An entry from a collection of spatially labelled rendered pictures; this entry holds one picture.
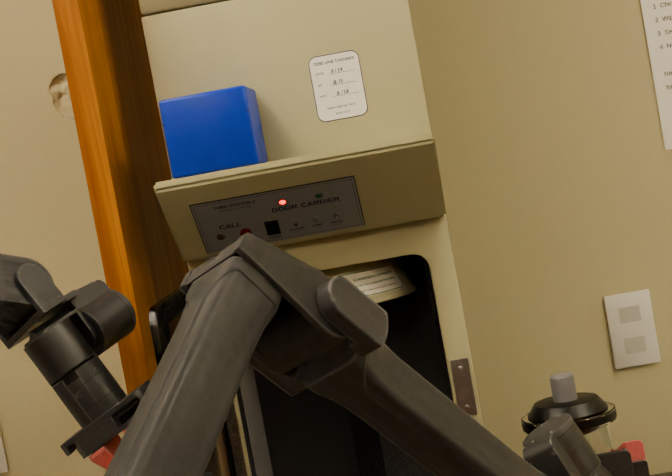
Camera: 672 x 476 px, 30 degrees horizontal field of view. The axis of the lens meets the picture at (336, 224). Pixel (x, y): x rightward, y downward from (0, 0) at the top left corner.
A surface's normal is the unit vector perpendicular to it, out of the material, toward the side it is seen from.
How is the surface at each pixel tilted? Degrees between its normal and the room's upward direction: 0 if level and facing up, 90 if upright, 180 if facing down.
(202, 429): 72
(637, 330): 90
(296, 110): 90
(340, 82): 90
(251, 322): 76
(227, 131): 90
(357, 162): 135
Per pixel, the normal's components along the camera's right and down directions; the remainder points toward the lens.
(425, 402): 0.70, -0.43
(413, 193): 0.09, 0.74
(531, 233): -0.05, 0.07
